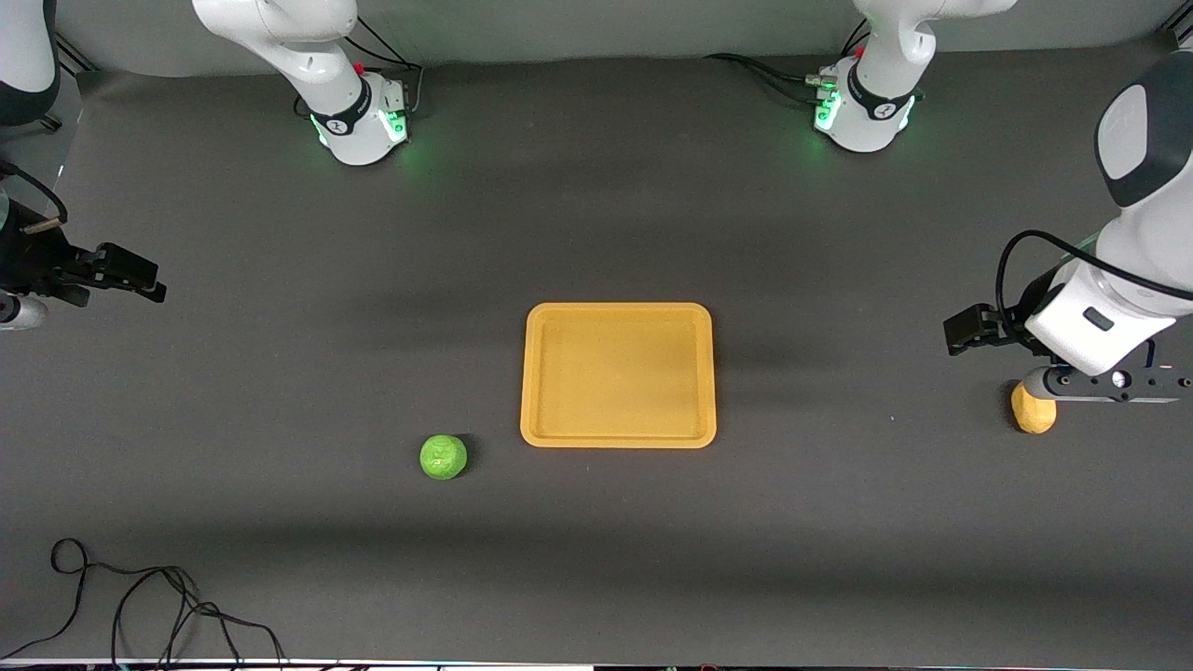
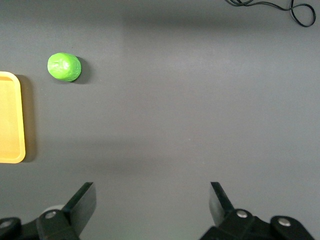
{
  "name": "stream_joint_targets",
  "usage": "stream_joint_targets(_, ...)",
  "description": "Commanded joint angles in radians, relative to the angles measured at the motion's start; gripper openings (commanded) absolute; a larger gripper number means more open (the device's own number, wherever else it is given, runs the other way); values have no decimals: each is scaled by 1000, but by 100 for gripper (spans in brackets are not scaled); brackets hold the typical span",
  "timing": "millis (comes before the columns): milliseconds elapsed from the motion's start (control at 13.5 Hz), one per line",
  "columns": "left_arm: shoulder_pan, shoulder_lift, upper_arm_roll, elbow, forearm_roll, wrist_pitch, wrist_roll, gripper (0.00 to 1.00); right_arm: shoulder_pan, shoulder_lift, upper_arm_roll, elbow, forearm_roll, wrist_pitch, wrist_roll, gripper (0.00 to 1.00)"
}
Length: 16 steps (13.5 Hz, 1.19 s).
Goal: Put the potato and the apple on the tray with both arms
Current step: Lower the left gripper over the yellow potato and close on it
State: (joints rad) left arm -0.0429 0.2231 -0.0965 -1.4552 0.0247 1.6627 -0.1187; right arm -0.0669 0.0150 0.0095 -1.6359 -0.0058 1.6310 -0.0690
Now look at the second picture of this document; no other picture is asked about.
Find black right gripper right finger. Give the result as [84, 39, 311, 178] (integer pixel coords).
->
[199, 181, 276, 240]

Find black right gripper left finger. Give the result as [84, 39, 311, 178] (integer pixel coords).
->
[36, 181, 97, 240]

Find green apple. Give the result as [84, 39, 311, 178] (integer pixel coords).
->
[47, 52, 83, 83]

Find yellow plastic tray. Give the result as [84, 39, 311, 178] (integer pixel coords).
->
[0, 71, 26, 164]

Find loose black cable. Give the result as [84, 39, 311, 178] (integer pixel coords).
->
[224, 0, 317, 28]

